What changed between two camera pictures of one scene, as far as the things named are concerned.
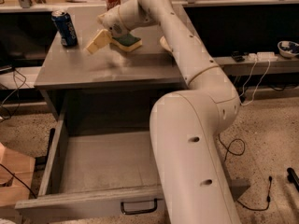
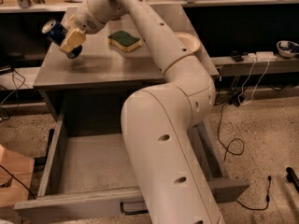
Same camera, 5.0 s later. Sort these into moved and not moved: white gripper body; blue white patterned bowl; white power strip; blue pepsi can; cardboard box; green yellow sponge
Moved: blue pepsi can; white gripper body
Not moved: green yellow sponge; cardboard box; white power strip; blue white patterned bowl
